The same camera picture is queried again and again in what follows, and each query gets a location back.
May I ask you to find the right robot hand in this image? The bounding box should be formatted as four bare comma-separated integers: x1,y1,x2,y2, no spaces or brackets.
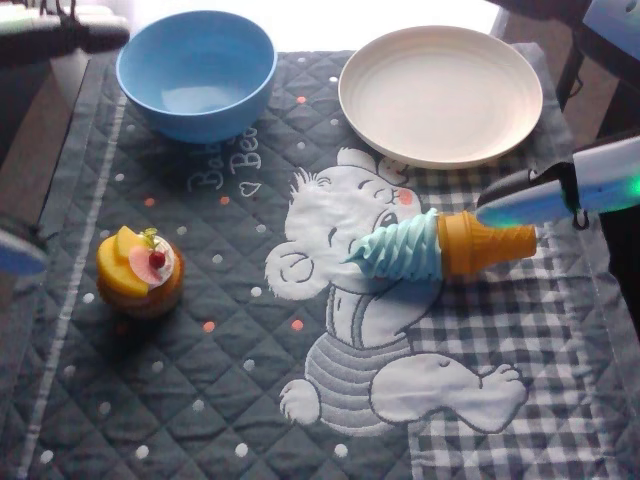
474,132,640,231

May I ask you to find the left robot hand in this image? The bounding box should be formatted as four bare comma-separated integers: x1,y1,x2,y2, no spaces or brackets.
0,212,50,277

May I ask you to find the toy cupcake with fruit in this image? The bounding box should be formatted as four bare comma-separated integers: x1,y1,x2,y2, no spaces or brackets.
95,225,185,320

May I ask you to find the toy ice cream cone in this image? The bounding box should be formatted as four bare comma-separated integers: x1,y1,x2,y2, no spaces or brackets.
342,208,540,281

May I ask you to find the white plate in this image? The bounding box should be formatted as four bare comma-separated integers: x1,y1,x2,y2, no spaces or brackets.
337,24,545,170

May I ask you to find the blue bowl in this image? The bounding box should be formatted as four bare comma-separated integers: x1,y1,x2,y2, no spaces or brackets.
115,9,279,145

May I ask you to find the black metal pole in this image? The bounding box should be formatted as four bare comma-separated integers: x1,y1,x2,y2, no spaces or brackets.
554,27,587,112

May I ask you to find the grey quilt with printed bear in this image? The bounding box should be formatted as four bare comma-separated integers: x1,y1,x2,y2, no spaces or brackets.
0,42,640,480

